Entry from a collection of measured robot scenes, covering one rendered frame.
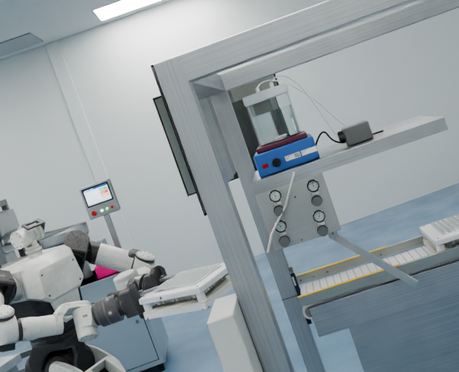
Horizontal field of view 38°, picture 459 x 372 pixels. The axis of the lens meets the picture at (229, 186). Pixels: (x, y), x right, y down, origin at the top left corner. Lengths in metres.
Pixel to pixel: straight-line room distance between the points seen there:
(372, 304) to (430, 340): 0.24
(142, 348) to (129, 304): 2.62
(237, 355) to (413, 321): 1.00
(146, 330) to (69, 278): 2.26
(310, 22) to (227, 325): 0.65
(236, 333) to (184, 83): 0.54
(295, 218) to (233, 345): 0.79
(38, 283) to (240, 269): 1.14
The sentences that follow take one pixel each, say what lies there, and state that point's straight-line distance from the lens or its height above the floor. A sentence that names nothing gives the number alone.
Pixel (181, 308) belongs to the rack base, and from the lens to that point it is 2.10.
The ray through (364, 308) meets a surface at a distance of 2.23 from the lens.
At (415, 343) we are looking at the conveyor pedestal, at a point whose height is 0.59.
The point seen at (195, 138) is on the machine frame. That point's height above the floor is 1.47.
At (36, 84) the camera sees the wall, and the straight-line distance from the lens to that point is 7.52.
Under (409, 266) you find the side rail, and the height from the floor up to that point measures 0.86.
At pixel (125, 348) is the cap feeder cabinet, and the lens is 4.83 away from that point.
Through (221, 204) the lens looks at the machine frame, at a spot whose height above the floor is 1.31.
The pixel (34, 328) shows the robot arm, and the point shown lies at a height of 1.08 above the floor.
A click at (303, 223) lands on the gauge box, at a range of 2.12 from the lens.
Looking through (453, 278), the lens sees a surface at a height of 0.78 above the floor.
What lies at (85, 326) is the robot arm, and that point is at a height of 1.02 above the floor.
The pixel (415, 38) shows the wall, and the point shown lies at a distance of 7.77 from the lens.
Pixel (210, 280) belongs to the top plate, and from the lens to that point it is 2.08.
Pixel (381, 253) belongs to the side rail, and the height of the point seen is 0.85.
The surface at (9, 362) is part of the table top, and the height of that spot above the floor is 0.85.
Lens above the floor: 1.47
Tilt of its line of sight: 5 degrees down
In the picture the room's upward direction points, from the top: 20 degrees counter-clockwise
